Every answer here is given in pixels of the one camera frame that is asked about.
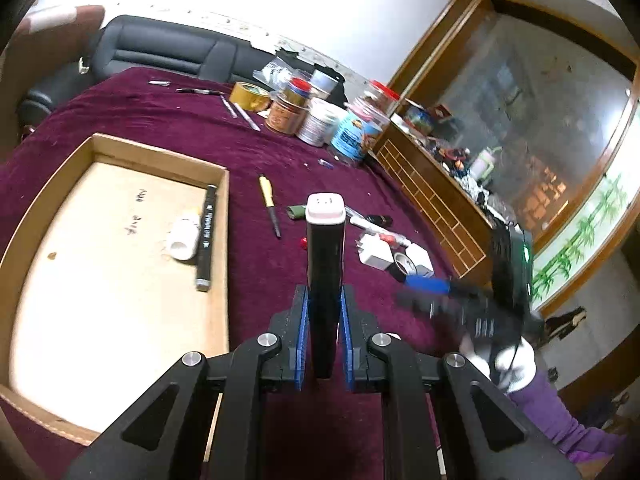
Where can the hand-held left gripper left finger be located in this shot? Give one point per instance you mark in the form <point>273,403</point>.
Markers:
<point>300,340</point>

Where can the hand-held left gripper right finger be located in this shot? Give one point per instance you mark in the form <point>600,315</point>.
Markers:
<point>349,345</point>

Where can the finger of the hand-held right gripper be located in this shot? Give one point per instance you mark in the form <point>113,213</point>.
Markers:
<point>430,306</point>
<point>472,292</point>

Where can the black power bank white end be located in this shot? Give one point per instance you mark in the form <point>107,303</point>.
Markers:
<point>325,270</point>

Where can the white charger adapter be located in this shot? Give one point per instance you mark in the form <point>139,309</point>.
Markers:
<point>375,252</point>

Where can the shallow wooden tray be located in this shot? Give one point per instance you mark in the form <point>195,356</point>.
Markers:
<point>110,270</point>

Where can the person's right hand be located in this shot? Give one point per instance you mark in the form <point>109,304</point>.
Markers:
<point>520,367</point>

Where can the small white adapter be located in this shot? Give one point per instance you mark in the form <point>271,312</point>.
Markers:
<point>421,260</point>

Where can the small tape roll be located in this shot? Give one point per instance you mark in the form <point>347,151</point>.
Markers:
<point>401,266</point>

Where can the bamboo painted panel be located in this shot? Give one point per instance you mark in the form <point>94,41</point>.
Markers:
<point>585,240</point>

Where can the white pen with red mark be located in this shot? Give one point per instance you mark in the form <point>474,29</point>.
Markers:
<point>375,232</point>

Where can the black tube with gold band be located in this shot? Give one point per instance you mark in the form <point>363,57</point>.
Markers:
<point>378,220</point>

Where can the wooden cabinet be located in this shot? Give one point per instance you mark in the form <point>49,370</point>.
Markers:
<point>435,200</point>

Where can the white cup with green lid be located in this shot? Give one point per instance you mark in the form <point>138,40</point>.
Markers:
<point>484,165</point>

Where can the small green object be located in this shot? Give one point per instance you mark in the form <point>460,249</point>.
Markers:
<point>296,212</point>

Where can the black marker pen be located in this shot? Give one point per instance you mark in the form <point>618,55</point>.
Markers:
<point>206,240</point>

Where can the small white bottle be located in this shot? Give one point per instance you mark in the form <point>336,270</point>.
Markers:
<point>184,237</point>

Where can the purple velvet tablecloth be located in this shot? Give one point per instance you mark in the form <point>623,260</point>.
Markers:
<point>260,152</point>

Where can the clear jar with red lid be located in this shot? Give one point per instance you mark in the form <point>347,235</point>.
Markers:
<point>382,97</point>

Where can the white label jar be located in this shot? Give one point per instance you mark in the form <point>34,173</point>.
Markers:
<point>320,122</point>

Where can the orange label jar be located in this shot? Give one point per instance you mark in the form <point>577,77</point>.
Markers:
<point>285,117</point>

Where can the grey round container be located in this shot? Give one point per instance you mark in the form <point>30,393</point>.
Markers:
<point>324,82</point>

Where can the yellow tape roll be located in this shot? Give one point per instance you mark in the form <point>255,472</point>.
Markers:
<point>250,96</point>

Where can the small red lid jar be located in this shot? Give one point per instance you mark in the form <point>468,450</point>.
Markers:
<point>299,87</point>

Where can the clear plastic bag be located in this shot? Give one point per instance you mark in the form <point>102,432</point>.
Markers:
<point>272,72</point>

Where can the small silver clip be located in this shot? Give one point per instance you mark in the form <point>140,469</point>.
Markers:
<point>159,82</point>

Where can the black leather sofa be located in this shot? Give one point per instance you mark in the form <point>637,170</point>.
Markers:
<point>165,50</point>

